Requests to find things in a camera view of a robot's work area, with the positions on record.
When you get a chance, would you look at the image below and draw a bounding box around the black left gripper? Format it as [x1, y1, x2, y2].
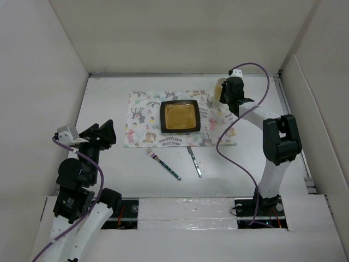
[75, 118, 116, 183]

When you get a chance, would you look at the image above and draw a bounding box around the yellow ceramic mug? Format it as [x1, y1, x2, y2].
[214, 78, 226, 100]

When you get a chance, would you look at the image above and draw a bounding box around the floral patterned cloth placemat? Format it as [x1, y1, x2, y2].
[124, 90, 234, 147]

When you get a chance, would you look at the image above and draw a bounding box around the fork with patterned handle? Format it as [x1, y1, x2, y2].
[146, 148, 182, 181]

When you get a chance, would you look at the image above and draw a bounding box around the square black yellow plate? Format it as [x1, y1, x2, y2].
[160, 100, 201, 134]

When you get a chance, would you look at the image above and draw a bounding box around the knife with patterned handle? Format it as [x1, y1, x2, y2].
[186, 146, 202, 178]

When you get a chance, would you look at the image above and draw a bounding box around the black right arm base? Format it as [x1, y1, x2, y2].
[230, 196, 288, 229]

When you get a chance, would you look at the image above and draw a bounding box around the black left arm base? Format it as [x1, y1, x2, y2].
[101, 198, 139, 230]

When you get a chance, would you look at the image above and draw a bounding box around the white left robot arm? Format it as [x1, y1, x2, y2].
[33, 120, 122, 261]

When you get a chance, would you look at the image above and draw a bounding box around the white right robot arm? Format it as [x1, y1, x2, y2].
[220, 76, 302, 215]

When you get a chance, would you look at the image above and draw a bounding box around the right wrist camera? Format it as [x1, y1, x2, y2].
[228, 69, 243, 78]

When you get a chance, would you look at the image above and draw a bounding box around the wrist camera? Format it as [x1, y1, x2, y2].
[55, 125, 80, 146]
[228, 69, 243, 78]

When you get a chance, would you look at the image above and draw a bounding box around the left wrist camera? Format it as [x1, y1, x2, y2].
[55, 125, 80, 146]

